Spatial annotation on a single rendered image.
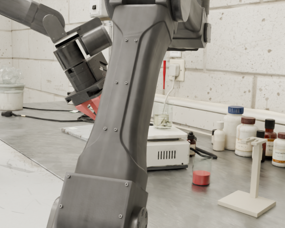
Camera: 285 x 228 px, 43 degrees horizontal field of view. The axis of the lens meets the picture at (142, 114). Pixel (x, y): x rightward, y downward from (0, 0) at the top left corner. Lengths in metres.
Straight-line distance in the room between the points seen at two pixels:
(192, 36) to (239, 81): 0.65
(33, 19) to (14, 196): 0.36
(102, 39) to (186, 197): 0.38
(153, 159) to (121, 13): 0.52
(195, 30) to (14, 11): 0.39
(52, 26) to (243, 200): 0.52
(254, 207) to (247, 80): 0.63
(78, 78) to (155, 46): 0.45
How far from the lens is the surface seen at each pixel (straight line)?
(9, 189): 0.80
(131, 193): 0.33
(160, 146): 0.88
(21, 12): 0.83
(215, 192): 0.78
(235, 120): 1.11
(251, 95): 1.26
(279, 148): 1.00
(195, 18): 0.62
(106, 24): 1.29
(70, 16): 2.29
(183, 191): 0.78
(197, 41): 0.66
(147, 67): 0.38
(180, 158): 0.90
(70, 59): 0.82
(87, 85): 0.83
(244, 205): 0.71
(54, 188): 0.79
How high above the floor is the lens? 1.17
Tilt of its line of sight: 9 degrees down
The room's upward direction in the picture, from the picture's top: 2 degrees clockwise
